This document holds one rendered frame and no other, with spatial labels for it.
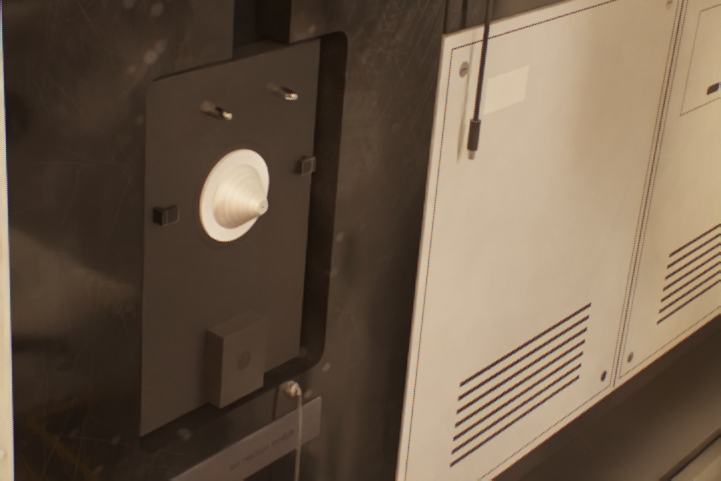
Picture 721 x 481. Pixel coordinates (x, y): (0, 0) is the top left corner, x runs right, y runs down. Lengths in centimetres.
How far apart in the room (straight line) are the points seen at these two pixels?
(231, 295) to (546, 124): 38
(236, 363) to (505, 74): 34
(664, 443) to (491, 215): 51
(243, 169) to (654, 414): 86
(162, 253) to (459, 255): 34
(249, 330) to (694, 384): 89
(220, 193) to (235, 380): 14
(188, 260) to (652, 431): 83
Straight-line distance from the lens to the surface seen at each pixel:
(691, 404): 165
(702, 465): 165
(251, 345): 91
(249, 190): 85
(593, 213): 130
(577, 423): 153
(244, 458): 96
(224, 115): 81
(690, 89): 142
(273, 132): 88
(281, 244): 92
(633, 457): 152
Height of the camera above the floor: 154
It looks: 23 degrees down
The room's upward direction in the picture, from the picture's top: 5 degrees clockwise
